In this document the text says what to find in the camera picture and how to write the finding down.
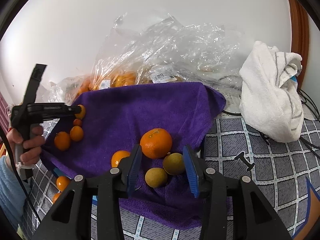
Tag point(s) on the large clear plastic bag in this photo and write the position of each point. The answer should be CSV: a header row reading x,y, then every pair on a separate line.
x,y
156,42

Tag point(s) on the white crumpled towel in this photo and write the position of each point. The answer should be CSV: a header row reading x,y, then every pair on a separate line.
x,y
269,99

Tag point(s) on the small clear plastic bag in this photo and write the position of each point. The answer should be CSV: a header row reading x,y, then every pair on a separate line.
x,y
67,90

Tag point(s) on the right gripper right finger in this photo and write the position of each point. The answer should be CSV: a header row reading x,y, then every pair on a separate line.
x,y
253,215

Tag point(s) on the large stemmed orange mandarin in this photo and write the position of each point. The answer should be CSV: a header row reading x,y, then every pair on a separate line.
x,y
62,141

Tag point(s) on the bagged oranges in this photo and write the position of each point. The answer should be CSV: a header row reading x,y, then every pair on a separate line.
x,y
121,79

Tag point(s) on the yellow-green fruit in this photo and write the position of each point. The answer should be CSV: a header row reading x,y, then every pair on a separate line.
x,y
156,177
173,164

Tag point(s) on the orange kumquat front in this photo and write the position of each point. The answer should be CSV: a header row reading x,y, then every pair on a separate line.
x,y
76,134

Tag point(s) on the small red tomato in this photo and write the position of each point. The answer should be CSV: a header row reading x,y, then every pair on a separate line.
x,y
77,122

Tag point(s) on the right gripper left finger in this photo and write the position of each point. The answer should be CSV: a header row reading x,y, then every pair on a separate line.
x,y
70,216

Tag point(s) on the light blue left sleeve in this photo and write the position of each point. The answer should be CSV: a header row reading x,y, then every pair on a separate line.
x,y
12,196

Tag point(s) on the person's left hand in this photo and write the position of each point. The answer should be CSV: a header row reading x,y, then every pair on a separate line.
x,y
33,146

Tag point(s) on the oval orange mandarin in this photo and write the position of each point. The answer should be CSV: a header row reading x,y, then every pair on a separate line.
x,y
82,113

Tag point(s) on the purple towel covered tray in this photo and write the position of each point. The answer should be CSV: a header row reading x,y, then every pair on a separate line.
x,y
117,118

